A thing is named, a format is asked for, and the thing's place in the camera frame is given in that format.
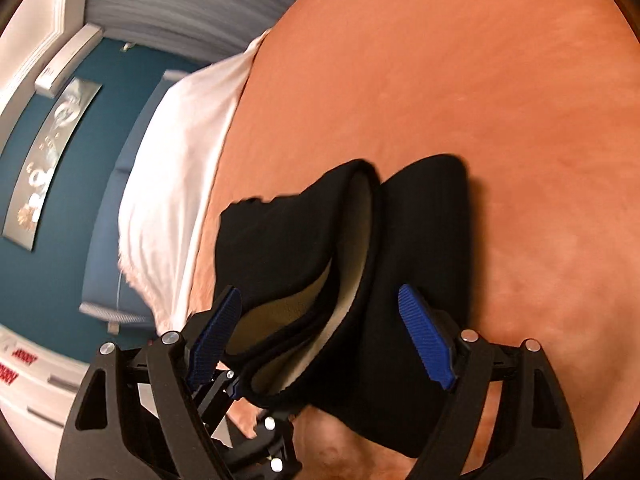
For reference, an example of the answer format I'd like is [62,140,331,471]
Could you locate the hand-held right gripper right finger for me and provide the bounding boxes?
[397,284,586,480]

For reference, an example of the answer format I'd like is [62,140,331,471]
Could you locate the orange plush blanket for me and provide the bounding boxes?
[190,0,640,480]

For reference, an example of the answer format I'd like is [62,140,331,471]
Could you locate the black pants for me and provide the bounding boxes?
[215,154,473,461]

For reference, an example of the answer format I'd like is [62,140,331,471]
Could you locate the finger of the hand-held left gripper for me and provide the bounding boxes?
[225,412,303,480]
[194,367,247,441]

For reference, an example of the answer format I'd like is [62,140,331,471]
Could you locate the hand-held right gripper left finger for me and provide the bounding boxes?
[55,285,243,480]

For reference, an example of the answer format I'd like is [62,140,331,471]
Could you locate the blue padded headboard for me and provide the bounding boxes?
[80,70,186,326]

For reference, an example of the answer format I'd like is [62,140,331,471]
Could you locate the white blanket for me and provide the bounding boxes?
[117,30,273,338]

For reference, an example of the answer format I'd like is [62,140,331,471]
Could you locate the white air conditioner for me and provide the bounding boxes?
[34,22,105,98]

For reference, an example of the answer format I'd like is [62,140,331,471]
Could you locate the white red-printed board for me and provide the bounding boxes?
[0,325,96,461]

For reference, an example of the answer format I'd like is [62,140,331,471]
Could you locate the grey pleated curtain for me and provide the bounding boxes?
[85,0,331,63]

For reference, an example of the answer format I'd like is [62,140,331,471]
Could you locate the grey wall poster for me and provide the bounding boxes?
[2,77,103,251]

